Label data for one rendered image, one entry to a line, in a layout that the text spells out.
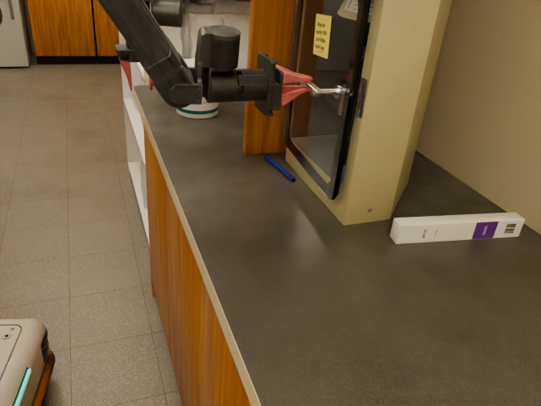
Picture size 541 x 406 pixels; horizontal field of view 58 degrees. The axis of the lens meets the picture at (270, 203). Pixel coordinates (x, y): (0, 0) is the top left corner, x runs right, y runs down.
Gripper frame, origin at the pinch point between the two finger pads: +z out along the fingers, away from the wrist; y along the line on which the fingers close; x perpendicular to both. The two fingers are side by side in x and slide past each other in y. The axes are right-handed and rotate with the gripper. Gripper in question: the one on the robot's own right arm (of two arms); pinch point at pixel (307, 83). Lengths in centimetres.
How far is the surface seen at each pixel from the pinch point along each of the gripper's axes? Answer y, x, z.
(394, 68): 5.7, -11.6, 10.6
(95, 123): -121, 307, -26
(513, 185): -21, -13, 49
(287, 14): 8.3, 25.6, 6.0
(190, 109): -23, 54, -10
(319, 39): 6.9, 5.7, 4.5
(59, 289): -120, 104, -56
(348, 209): -22.3, -11.6, 6.4
